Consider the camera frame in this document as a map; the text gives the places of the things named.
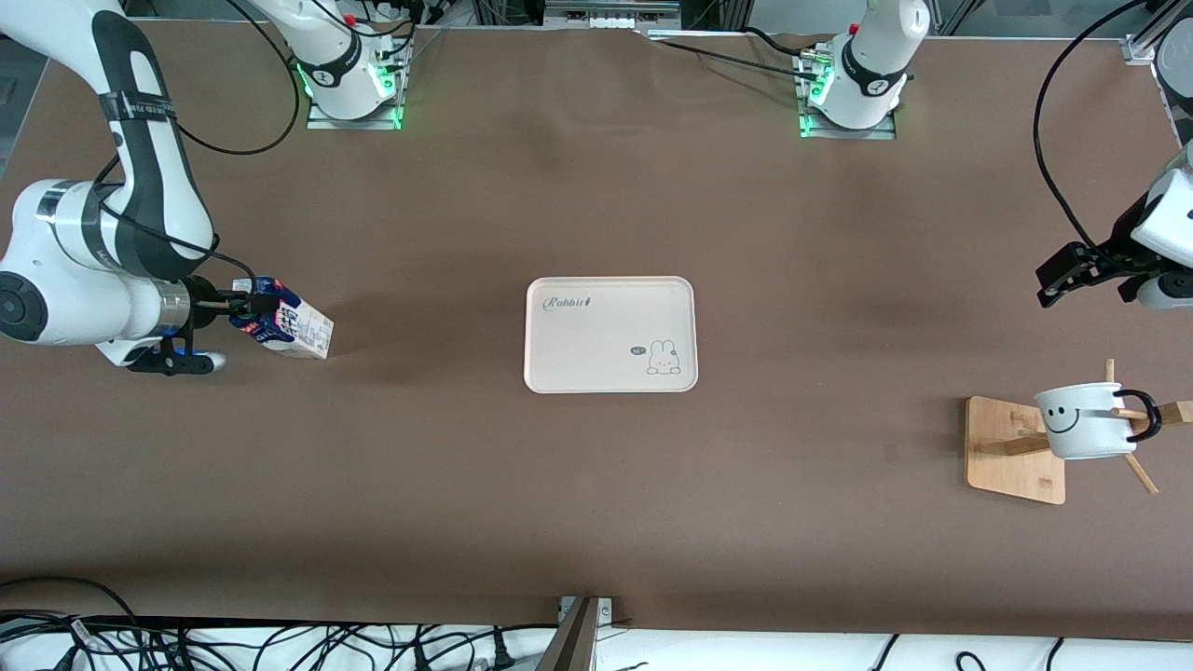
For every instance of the blue white milk carton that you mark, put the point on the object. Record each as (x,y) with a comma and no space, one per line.
(294,331)

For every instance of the cream rabbit print tray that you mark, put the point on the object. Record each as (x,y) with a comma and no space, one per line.
(610,335)

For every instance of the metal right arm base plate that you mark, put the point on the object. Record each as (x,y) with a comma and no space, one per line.
(322,119)

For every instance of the grey power strip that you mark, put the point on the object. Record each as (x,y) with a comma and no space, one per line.
(610,11)

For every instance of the wooden cup stand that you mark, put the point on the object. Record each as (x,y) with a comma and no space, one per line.
(1016,452)

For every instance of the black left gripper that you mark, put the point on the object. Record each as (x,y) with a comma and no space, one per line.
(1109,253)

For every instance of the aluminium frame corner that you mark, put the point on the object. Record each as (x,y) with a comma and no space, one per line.
(1142,42)

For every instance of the white smiley face cup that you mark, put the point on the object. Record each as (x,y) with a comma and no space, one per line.
(1086,424)

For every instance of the aluminium profile post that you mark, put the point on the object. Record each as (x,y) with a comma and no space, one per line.
(573,643)

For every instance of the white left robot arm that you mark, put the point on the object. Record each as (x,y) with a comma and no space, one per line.
(867,75)

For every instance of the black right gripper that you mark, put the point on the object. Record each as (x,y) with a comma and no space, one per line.
(203,301)

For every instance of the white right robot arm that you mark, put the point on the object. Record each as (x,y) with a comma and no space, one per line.
(140,186)

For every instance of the white bottom board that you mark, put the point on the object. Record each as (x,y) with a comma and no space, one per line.
(792,652)

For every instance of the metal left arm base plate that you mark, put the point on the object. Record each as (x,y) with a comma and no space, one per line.
(885,129)

